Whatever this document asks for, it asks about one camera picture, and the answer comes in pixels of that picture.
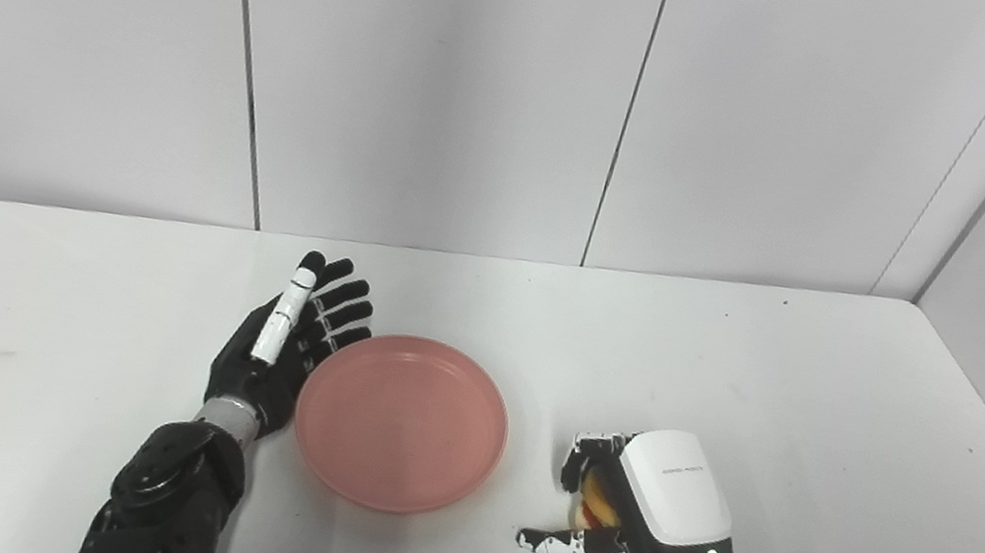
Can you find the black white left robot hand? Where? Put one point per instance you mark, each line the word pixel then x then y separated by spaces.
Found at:
pixel 248 370

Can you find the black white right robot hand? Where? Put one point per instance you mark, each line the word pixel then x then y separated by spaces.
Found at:
pixel 677 492

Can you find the toy hamburger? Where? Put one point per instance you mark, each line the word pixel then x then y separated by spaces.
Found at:
pixel 597 506

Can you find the pink round plate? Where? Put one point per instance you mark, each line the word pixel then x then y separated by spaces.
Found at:
pixel 401 423

